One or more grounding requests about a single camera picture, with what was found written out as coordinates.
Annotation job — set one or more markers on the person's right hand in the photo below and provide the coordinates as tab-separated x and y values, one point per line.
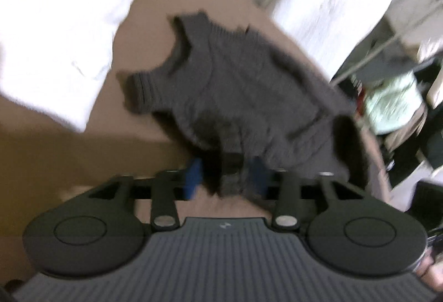
431	270

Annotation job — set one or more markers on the cream puffer jacket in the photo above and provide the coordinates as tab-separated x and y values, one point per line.
415	11

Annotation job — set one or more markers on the light green cloth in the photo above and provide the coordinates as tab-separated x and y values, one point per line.
391	104

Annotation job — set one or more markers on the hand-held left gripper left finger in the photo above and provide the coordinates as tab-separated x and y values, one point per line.
193	180

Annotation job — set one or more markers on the dark clothes pile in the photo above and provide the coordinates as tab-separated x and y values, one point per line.
356	94

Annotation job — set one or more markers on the dark jacket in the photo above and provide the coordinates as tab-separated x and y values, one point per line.
432	142

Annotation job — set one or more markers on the white fleece garment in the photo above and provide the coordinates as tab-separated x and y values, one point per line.
62	28

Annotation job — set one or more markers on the dark brown knit sweater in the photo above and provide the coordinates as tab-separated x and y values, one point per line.
235	90

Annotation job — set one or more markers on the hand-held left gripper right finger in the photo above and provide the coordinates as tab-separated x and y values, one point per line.
259	180

